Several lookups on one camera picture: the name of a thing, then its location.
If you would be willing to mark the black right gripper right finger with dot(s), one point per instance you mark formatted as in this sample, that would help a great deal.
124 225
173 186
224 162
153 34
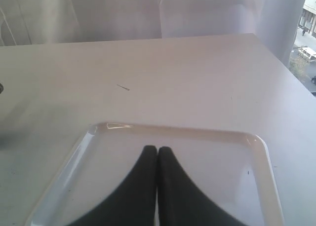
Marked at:
181 202

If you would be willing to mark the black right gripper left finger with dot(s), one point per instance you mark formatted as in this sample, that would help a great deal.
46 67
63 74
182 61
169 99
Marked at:
133 202

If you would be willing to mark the white rectangular plastic tray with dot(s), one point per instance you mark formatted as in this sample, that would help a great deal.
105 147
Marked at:
232 168

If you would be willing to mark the dark parked car outside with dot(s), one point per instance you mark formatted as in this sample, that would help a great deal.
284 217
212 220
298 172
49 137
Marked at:
313 80

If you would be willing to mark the white parked van outside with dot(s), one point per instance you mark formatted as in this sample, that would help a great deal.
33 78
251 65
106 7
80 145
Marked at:
308 53

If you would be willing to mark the white backdrop curtain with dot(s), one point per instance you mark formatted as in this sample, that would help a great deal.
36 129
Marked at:
24 22

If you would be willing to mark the grey building outside window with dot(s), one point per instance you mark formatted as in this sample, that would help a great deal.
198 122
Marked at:
308 17

